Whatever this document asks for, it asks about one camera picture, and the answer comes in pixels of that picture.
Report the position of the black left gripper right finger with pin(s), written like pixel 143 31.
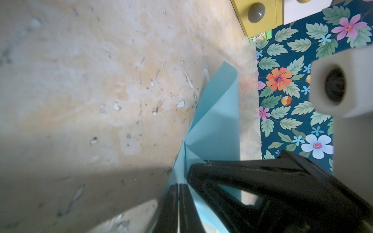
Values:
pixel 290 194

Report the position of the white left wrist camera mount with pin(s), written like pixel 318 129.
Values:
pixel 342 86

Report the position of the light blue square paper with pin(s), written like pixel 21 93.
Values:
pixel 210 151

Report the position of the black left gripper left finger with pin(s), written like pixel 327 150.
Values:
pixel 179 213

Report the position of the yellow white grey drawer box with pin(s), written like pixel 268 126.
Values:
pixel 259 16

